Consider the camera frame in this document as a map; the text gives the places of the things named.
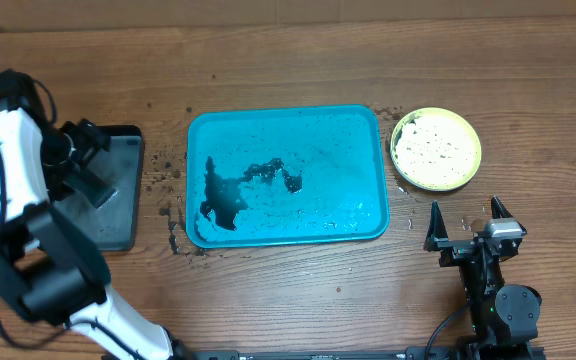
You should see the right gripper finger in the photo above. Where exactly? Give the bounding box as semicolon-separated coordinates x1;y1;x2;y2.
425;201;448;245
490;196;513;219

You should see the yellow speckled plate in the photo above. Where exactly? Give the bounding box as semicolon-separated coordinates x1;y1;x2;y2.
389;107;482;192

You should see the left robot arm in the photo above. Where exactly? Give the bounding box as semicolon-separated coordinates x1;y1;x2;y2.
0;96;193;359

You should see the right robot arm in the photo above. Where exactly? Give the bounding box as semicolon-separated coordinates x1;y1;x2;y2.
424;196;542;359

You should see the black water tray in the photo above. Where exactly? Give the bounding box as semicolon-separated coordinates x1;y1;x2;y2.
54;125;144;251

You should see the teal serving tray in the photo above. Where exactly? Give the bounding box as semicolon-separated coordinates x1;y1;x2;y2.
185;105;390;249

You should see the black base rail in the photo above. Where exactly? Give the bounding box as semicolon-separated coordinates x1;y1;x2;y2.
101;345;547;360

